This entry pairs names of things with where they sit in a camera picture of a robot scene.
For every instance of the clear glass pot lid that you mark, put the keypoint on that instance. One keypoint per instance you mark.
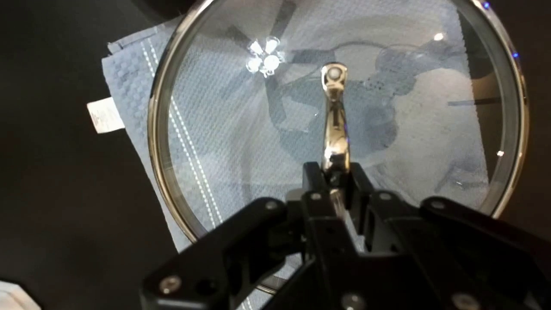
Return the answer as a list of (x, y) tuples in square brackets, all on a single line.
[(321, 104)]

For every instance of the white plastic basket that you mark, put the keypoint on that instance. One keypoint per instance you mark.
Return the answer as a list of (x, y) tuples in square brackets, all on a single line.
[(15, 297)]

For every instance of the blue towel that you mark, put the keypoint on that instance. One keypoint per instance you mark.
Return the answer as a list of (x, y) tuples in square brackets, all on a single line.
[(132, 97)]

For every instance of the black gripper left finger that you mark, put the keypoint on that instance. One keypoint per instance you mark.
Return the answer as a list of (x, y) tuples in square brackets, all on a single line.
[(230, 259)]

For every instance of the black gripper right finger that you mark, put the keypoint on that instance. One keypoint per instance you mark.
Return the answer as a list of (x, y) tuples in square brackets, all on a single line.
[(459, 252)]

